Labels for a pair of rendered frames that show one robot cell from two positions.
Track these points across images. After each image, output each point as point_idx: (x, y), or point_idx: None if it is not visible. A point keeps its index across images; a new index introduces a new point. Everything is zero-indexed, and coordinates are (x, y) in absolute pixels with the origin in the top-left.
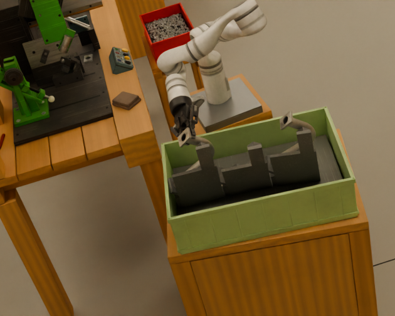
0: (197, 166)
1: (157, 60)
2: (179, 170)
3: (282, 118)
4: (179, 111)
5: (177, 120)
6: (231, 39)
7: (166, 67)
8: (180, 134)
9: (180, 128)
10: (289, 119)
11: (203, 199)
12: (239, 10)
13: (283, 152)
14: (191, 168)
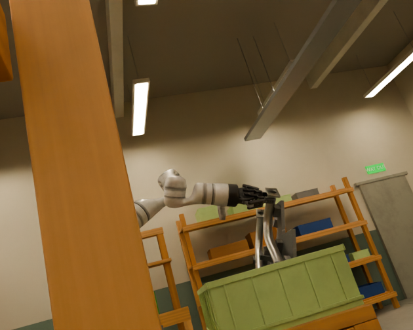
0: (275, 243)
1: (174, 177)
2: None
3: (258, 214)
4: (238, 192)
5: (248, 192)
6: (151, 217)
7: (185, 181)
8: (267, 192)
9: (257, 196)
10: (263, 210)
11: None
12: (175, 169)
13: (257, 263)
14: (275, 246)
